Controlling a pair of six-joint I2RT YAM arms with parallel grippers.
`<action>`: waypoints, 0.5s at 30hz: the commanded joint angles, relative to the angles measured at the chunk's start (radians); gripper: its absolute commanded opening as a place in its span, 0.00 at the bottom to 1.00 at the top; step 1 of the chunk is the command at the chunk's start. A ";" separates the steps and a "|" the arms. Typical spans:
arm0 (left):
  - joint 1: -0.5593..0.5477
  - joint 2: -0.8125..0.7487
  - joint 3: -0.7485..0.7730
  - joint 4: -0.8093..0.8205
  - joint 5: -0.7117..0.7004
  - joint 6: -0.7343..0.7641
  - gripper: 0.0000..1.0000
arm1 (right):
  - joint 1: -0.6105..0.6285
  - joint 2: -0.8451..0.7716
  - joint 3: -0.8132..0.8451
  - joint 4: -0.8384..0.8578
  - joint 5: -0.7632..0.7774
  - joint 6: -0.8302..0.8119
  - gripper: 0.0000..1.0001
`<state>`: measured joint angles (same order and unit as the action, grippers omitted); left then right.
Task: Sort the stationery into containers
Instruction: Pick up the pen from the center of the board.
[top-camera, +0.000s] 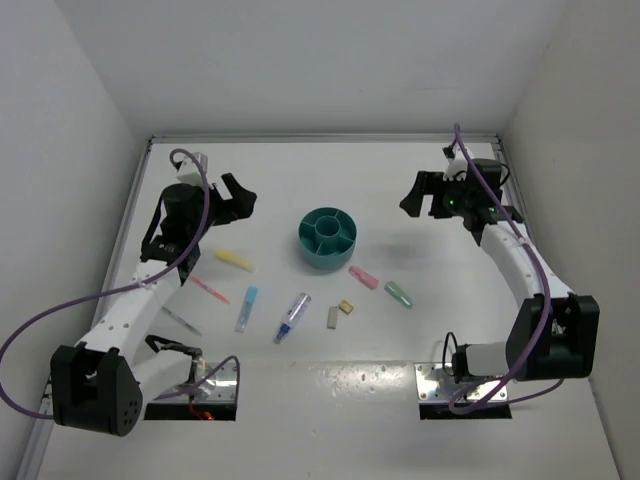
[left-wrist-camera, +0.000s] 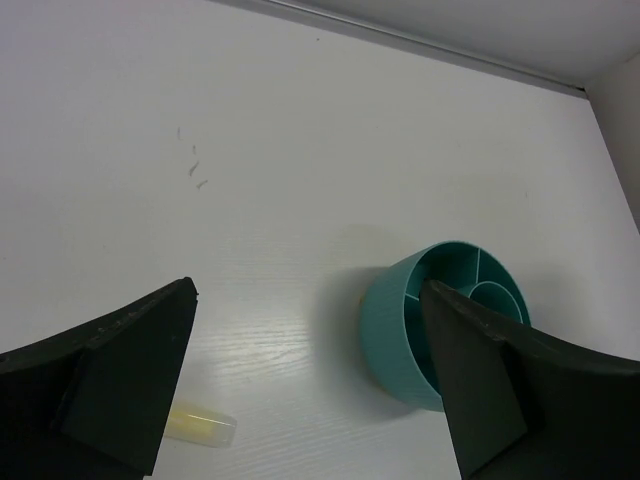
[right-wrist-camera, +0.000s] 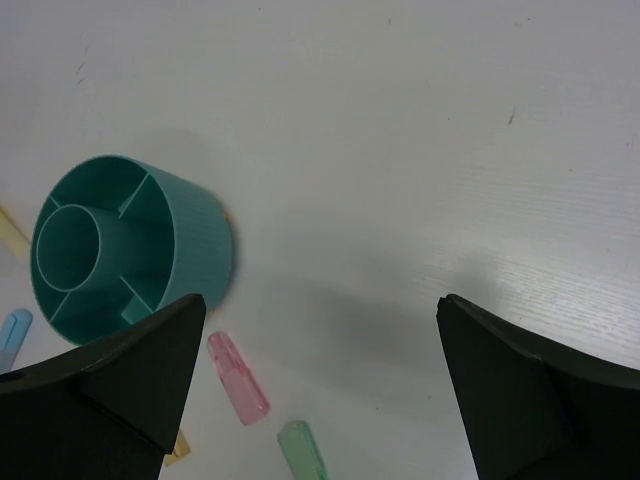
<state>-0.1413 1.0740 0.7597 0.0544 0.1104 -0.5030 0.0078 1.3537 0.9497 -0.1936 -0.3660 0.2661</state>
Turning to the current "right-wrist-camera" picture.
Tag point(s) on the green highlighter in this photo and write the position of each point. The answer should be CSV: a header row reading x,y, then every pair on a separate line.
x,y
301,452

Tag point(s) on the yellow eraser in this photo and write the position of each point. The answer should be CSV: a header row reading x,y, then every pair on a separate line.
x,y
180,450

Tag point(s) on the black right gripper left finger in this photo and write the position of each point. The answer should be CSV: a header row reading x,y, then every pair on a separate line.
x,y
110,409

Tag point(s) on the pink highlighter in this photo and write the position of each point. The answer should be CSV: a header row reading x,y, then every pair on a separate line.
x,y
245,395

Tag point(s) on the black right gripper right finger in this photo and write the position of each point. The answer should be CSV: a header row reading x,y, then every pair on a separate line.
x,y
533,408

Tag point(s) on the teal round desk organizer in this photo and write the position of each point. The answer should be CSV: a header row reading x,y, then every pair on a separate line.
x,y
117,240

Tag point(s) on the blue highlighter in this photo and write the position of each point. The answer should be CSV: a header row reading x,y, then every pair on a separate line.
x,y
13,332

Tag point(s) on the yellow highlighter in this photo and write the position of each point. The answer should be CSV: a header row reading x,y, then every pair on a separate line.
x,y
13,239

